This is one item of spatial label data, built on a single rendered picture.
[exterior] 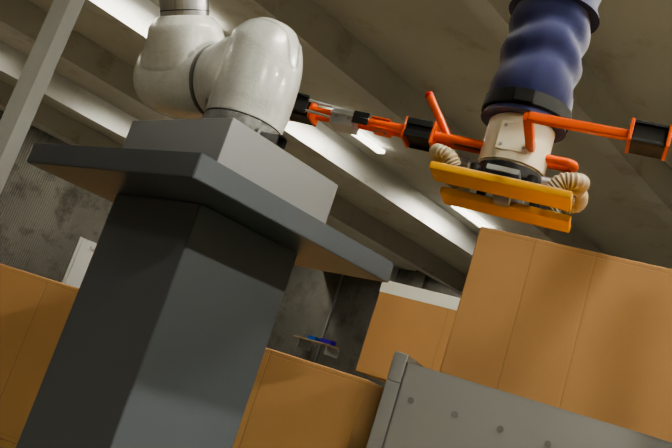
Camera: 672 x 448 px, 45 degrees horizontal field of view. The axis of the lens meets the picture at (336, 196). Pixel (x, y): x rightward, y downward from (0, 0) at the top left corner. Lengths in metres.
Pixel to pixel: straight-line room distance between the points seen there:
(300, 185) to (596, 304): 0.72
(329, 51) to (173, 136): 6.76
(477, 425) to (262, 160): 0.66
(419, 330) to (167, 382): 2.13
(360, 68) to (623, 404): 6.98
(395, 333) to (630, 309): 1.74
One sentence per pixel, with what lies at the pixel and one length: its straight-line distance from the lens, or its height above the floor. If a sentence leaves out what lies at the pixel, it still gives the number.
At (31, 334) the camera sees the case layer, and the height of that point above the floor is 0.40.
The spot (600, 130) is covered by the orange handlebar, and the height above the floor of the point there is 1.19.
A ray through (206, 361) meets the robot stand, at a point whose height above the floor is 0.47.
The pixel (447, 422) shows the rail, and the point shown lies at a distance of 1.66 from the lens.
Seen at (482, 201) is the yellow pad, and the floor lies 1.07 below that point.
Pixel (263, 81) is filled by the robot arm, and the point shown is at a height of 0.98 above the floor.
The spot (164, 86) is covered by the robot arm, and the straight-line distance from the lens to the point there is 1.67.
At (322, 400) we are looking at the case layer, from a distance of 1.87.
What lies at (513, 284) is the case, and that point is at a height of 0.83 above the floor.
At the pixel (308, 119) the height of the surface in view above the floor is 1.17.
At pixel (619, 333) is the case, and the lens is 1.82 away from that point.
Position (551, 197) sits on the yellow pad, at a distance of 1.95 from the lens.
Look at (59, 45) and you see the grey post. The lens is 5.35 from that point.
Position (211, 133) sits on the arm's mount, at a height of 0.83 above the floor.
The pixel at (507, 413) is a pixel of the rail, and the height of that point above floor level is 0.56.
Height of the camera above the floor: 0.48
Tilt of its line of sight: 13 degrees up
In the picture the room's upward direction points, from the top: 18 degrees clockwise
